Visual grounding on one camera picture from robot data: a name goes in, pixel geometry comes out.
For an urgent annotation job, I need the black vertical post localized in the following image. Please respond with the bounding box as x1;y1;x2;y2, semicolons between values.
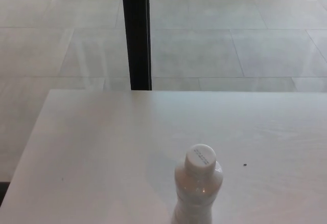
121;0;153;91

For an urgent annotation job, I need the white plastic bottle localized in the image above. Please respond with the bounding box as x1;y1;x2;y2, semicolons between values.
171;160;224;224

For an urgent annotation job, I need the white screw cap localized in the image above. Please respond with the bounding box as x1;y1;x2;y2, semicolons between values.
184;144;217;176

